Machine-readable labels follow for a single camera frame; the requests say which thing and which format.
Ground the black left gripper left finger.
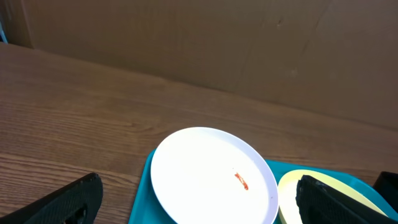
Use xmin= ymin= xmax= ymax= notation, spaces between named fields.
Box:
xmin=1 ymin=173 xmax=103 ymax=224

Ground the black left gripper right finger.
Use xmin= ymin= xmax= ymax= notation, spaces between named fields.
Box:
xmin=296 ymin=175 xmax=397 ymax=224

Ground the yellow plate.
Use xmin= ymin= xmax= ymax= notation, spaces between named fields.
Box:
xmin=278 ymin=169 xmax=386 ymax=224

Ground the white plate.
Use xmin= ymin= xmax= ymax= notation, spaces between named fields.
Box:
xmin=150 ymin=127 xmax=279 ymax=223

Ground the teal plastic tray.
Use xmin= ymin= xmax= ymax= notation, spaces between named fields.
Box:
xmin=128 ymin=152 xmax=397 ymax=224

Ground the brown cardboard backboard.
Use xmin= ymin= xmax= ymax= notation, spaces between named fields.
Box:
xmin=1 ymin=0 xmax=397 ymax=129

